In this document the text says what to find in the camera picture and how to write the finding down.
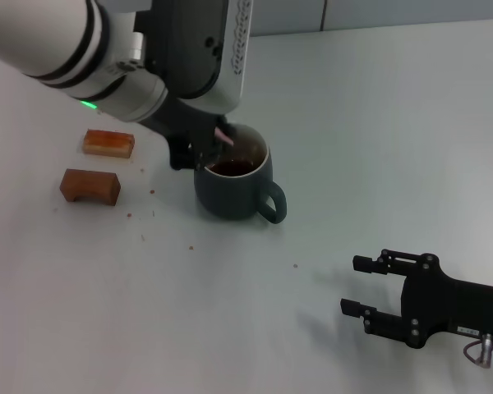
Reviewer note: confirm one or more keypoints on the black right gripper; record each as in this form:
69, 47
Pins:
456, 305

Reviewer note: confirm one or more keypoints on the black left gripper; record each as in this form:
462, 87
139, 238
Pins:
181, 123

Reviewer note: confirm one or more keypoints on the dark grey ceramic mug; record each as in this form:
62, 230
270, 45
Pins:
230, 197

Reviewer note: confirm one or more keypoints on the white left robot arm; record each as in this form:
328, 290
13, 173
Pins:
65, 45

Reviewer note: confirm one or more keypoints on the black and white wrist housing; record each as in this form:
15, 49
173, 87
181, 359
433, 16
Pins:
189, 49

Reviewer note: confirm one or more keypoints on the light stained wooden block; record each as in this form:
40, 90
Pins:
111, 145

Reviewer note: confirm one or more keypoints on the dark brown notched wooden block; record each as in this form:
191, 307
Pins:
92, 186

